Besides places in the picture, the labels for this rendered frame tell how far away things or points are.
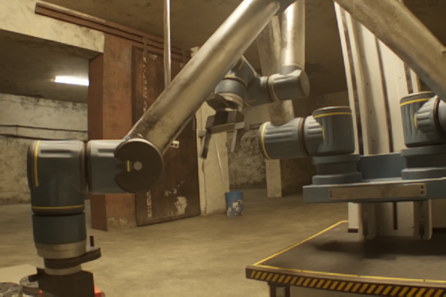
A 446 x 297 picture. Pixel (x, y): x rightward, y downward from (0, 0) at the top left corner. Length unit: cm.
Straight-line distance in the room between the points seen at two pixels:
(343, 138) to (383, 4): 76
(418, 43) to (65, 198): 101
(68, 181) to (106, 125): 404
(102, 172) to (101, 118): 406
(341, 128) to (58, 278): 130
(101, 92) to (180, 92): 392
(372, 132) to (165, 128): 132
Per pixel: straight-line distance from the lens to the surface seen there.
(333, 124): 159
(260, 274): 145
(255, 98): 135
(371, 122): 192
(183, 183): 553
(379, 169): 175
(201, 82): 88
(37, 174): 65
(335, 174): 158
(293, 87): 128
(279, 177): 850
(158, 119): 83
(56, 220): 65
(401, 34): 107
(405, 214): 191
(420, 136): 148
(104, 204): 463
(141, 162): 65
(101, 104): 471
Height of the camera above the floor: 78
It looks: 7 degrees up
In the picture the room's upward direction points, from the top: 3 degrees counter-clockwise
